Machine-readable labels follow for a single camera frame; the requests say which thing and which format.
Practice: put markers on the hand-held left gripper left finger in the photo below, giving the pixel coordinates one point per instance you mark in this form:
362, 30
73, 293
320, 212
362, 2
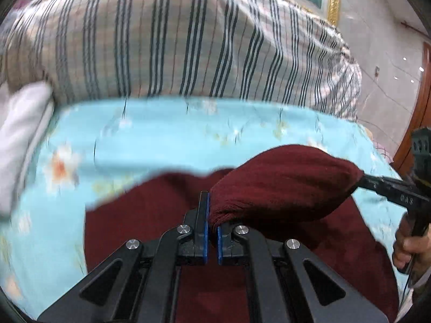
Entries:
204, 232

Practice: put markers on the white towel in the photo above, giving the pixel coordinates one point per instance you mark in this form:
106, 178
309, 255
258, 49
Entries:
20, 134

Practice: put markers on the light blue floral bed sheet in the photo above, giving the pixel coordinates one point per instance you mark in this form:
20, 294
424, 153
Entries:
151, 134

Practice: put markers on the person's right hand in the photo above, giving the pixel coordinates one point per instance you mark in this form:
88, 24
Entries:
409, 249

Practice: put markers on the maroon knitted sweater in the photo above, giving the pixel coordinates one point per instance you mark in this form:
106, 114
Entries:
286, 181

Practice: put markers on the beige plaid quilt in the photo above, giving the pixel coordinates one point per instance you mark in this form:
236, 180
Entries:
168, 40

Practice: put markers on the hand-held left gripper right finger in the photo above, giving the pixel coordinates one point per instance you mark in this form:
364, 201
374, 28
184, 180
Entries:
221, 245

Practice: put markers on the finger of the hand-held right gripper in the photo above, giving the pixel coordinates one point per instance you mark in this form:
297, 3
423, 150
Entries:
404, 198
387, 180

